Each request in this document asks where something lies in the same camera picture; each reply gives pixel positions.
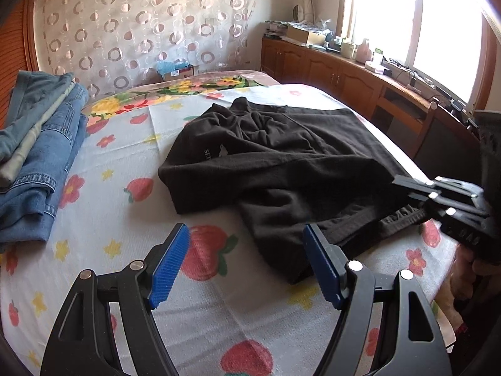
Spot wooden chair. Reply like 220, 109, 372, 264
370, 101, 483, 189

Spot pink floral blanket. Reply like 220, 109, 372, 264
81, 70, 281, 127

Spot blue cloth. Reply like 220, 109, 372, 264
157, 59, 193, 76

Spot wooden ribbed headboard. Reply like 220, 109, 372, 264
0, 0, 40, 87

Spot person's black clothing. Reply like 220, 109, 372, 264
460, 293, 498, 361

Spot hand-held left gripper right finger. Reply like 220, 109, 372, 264
302, 223, 455, 376

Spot stack of books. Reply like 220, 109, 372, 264
264, 21, 289, 40

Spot light blue folded jeans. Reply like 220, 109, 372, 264
7, 70, 76, 162

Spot circle pattern wall curtain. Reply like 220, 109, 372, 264
33, 0, 271, 98

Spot black pants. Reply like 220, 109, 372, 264
158, 97, 429, 286

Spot strawberry print bed sheet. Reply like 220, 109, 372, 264
0, 82, 459, 376

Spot blue denim folded jeans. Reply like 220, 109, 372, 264
0, 86, 91, 244

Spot open cardboard box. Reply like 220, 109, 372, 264
287, 23, 328, 46

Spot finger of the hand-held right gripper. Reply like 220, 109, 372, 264
392, 175, 487, 205
409, 198, 492, 230

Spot person's right hand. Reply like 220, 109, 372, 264
449, 243, 494, 311

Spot pink bottle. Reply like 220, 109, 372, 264
355, 38, 373, 64

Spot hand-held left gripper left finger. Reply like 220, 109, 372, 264
39, 222, 192, 376

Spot small cardboard box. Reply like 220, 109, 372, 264
161, 66, 201, 84

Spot wooden cabinet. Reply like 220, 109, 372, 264
260, 36, 483, 158

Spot window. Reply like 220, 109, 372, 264
340, 0, 498, 103

